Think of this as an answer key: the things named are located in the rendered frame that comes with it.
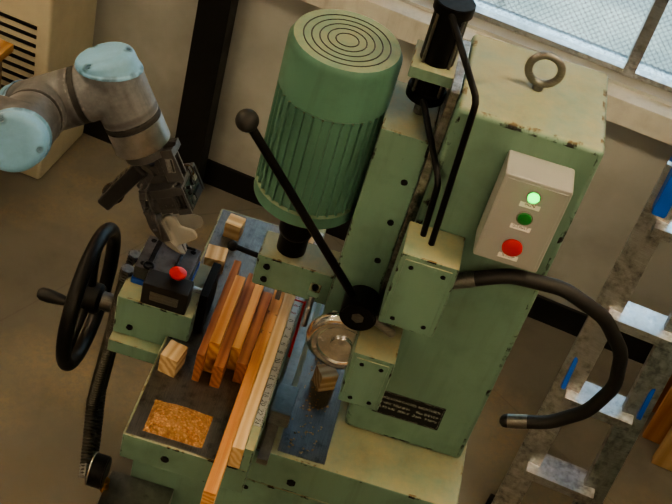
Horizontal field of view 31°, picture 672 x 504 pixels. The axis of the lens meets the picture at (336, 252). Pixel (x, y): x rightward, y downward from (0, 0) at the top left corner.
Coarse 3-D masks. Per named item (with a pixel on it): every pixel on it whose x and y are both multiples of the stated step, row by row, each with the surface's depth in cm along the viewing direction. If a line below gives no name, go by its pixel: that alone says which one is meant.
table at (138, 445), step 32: (224, 224) 235; (256, 224) 237; (128, 352) 213; (160, 352) 208; (192, 352) 210; (160, 384) 203; (192, 384) 204; (224, 384) 206; (224, 416) 201; (128, 448) 196; (160, 448) 194; (192, 448) 195; (224, 480) 196
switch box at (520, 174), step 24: (504, 168) 172; (528, 168) 171; (552, 168) 172; (504, 192) 171; (528, 192) 170; (552, 192) 169; (504, 216) 174; (552, 216) 172; (480, 240) 178; (504, 240) 176; (528, 240) 176; (528, 264) 178
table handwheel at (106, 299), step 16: (112, 224) 224; (96, 240) 216; (112, 240) 230; (96, 256) 215; (112, 256) 235; (80, 272) 212; (96, 272) 222; (112, 272) 237; (80, 288) 212; (96, 288) 224; (64, 304) 212; (80, 304) 213; (96, 304) 223; (64, 320) 212; (80, 320) 223; (96, 320) 237; (64, 336) 213; (80, 336) 234; (64, 352) 216; (80, 352) 230; (64, 368) 221
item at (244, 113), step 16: (240, 112) 175; (240, 128) 175; (256, 128) 176; (256, 144) 177; (272, 160) 179; (288, 192) 182; (304, 208) 184; (320, 240) 187; (336, 272) 190; (352, 288) 192; (368, 288) 194; (352, 304) 192; (368, 304) 192; (352, 320) 194; (368, 320) 193
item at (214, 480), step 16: (272, 304) 217; (256, 352) 207; (256, 368) 205; (240, 400) 199; (240, 416) 197; (224, 432) 193; (224, 448) 191; (224, 464) 189; (208, 480) 186; (208, 496) 185
